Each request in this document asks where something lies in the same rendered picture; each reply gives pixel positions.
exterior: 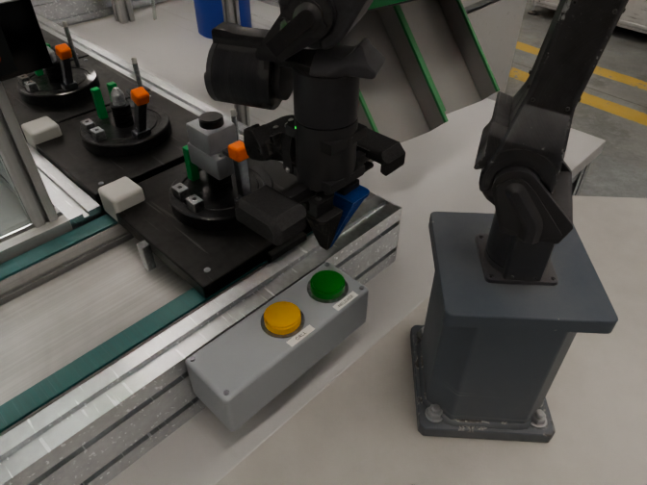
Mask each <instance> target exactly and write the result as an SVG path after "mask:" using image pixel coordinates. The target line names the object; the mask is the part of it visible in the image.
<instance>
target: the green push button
mask: <svg viewBox="0 0 647 485"><path fill-rule="evenodd" d="M310 289H311V292H312V294H313V295H314V296H316V297H318V298H320V299H326V300H329V299H334V298H337V297H339V296H340V295H342V293H343V292H344V290H345V279H344V277H343V276H342V275H341V274H340V273H338V272H336V271H333V270H322V271H319V272H317V273H315V274H314V275H313V276H312V278H311V280H310Z"/></svg>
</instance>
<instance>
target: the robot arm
mask: <svg viewBox="0 0 647 485"><path fill-rule="evenodd" d="M373 1H374V0H278V5H279V7H280V16H279V17H278V18H277V19H276V21H275V22H274V24H273V25H272V27H271V29H270V30H267V29H258V28H250V27H244V26H241V25H238V24H236V23H230V22H222V23H221V24H220V25H218V26H217V27H215V28H214V29H213V30H212V38H213V43H212V45H211V48H210V50H209V53H208V57H207V63H206V71H205V73H204V83H205V87H206V89H207V91H208V94H209V95H210V97H211V98H212V99H214V100H215V101H219V102H226V103H232V104H238V105H244V106H249V107H255V108H261V109H267V110H275V109H276V108H277V107H278V106H279V105H280V103H281V101H282V100H287V99H289V97H290V96H291V94H292V93H293V94H294V114H293V115H285V116H282V117H280V118H278V119H276V120H274V121H272V122H269V123H267V124H263V125H261V126H260V125H259V124H254V125H252V126H250V127H248V128H245V129H244V144H245V148H246V153H247V155H248V157H249V158H250V159H252V160H258V161H265V160H266V161H268V160H269V159H271V160H277V161H281V162H283V169H285V170H286V171H287V172H289V173H291V174H293V175H295V176H296V177H297V178H298V181H297V182H295V183H294V184H293V185H291V186H289V187H288V188H286V189H284V190H283V191H276V190H274V189H273V188H271V187H269V186H267V185H264V186H262V187H261V188H259V189H257V190H255V191H253V192H251V193H249V194H247V195H245V196H244V197H242V198H240V199H239V200H238V201H236V202H235V213H236V219H237V220H238V221H239V222H240V223H242V224H244V225H245V226H247V227H248V228H250V229H251V230H253V231H254V232H256V233H257V234H259V235H260V236H262V237H263V238H265V239H266V240H268V241H269V242H271V243H273V244H275V245H282V244H283V243H285V242H287V241H289V240H290V239H292V238H293V237H295V236H296V235H298V234H299V233H301V232H302V231H304V230H305V228H306V225H307V224H306V220H307V221H308V223H309V225H310V227H311V229H312V231H313V233H314V235H315V237H316V239H317V241H318V243H319V245H320V247H322V248H323V249H325V250H328V249H329V248H330V247H331V246H332V245H333V244H334V243H335V241H336V240H337V238H338V237H339V235H340V234H341V232H342V231H343V229H344V228H345V226H346V224H347V223H348V222H349V220H350V218H351V217H352V216H353V214H354V213H355V211H356V210H357V209H358V207H359V206H360V204H361V203H362V202H363V200H364V199H365V198H366V197H368V196H369V193H370V191H369V190H368V189H367V188H365V187H363V186H361V185H359V179H357V178H359V177H360V176H362V175H363V174H364V172H366V171H368V170H369V169H371V168H372V167H374V164H373V162H377V163H379V164H381V168H380V172H381V173H382V174H383V175H385V176H387V175H389V174H390V173H392V172H393V171H395V170H396V169H398V168H399V167H401V166H403V164H404V159H405V151H404V150H403V148H402V146H401V144H400V142H399V141H397V140H393V139H391V138H388V137H386V136H384V135H381V134H380V133H378V132H375V131H373V130H371V129H368V128H367V126H365V125H363V124H360V123H358V104H359V83H360V78H364V79H374V78H375V77H376V75H377V73H378V72H379V71H380V70H381V68H382V67H383V65H384V63H385V61H386V59H385V57H384V56H383V55H382V54H381V53H380V52H379V51H378V50H377V49H375V48H374V47H373V46H372V44H371V43H370V40H369V39H368V38H363V39H362V40H361V41H360V42H359V43H358V44H357V45H355V46H349V45H342V44H338V43H339V42H340V41H341V40H343V38H344V37H345V36H346V35H347V34H348V33H349V31H350V30H351V29H352V28H353V27H354V26H355V25H356V23H357V22H358V21H359V20H360V19H361V18H362V17H363V15H364V14H365V13H366V11H367V10H368V8H369V7H370V6H371V4H372V3H373ZM628 1H629V0H560V1H559V3H558V6H557V8H556V12H555V15H554V17H553V19H552V22H551V24H550V27H549V29H548V32H547V34H546V37H545V38H544V40H543V43H542V45H541V48H540V50H539V53H538V55H537V57H536V60H535V62H534V65H533V67H532V70H530V71H529V75H530V76H529V78H528V79H527V81H526V82H525V84H524V85H523V86H522V87H521V88H520V89H519V90H518V92H517V93H516V94H515V95H514V97H512V96H510V95H507V94H505V93H503V92H501V91H498V93H497V98H496V102H495V107H494V112H493V115H492V118H491V120H490V121H489V123H488V124H487V125H486V126H485V127H484V128H483V130H482V134H481V138H480V142H479V150H478V154H477V157H476V161H475V165H474V169H481V172H480V177H479V189H480V191H482V193H483V194H484V196H485V198H486V199H487V200H488V201H490V202H491V203H492V204H493V205H495V209H496V210H495V214H494V217H493V220H492V224H491V228H490V231H489V234H477V235H476V244H477V249H478V253H479V259H480V263H481V267H482V271H483V275H484V279H485V281H486V282H488V283H497V284H519V285H542V286H555V285H556V284H557V282H558V278H557V275H556V271H555V268H554V266H553V263H552V261H551V258H550V257H551V254H552V252H553V249H554V246H555V244H556V243H560V242H561V241H562V240H563V239H564V238H565V237H566V236H567V235H568V234H569V233H570V231H571V230H572V229H573V197H572V170H571V169H570V167H569V166H568V165H567V164H566V163H565V162H564V161H563V160H564V156H565V151H566V146H567V142H568V138H569V133H570V129H571V124H572V119H573V115H574V111H575V109H576V106H577V104H578V102H580V101H581V96H582V93H583V91H584V89H585V87H586V85H587V83H588V81H589V79H590V77H591V75H592V73H593V71H594V69H595V67H596V65H597V63H598V62H599V60H600V58H601V56H602V54H603V52H604V50H605V48H606V46H607V44H608V41H609V39H610V37H611V35H612V33H613V31H614V29H615V27H616V25H617V23H618V21H619V18H620V16H621V14H622V13H624V12H625V10H626V9H625V7H626V5H627V3H628ZM305 47H310V48H313V49H304V48H305Z"/></svg>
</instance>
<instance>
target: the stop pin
mask: <svg viewBox="0 0 647 485"><path fill-rule="evenodd" d="M137 247H138V250H139V252H140V256H141V259H142V264H143V266H144V267H145V268H146V269H147V270H148V271H151V270H153V269H154V268H156V264H155V261H154V257H153V254H152V250H151V247H150V244H149V243H148V242H146V241H142V242H139V243H137Z"/></svg>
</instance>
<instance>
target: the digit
mask: <svg viewBox="0 0 647 485"><path fill-rule="evenodd" d="M17 71H18V70H17V67H16V65H15V62H14V60H13V56H12V53H11V51H10V48H9V45H8V44H7V41H6V39H5V36H4V34H3V31H2V29H1V26H0V76H3V75H6V74H10V73H13V72H17Z"/></svg>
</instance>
